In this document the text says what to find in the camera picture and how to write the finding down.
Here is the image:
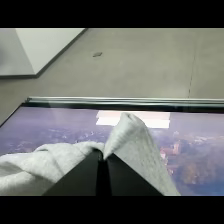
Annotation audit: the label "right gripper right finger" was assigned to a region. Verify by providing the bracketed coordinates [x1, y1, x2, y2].
[104, 153, 164, 197]

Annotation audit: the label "light grey garment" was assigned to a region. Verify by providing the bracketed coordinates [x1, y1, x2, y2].
[0, 112, 182, 197]

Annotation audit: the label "silver frame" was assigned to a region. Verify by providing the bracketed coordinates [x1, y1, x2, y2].
[25, 96, 224, 104]

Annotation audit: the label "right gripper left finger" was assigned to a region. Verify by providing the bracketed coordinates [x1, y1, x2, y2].
[42, 149, 104, 197]

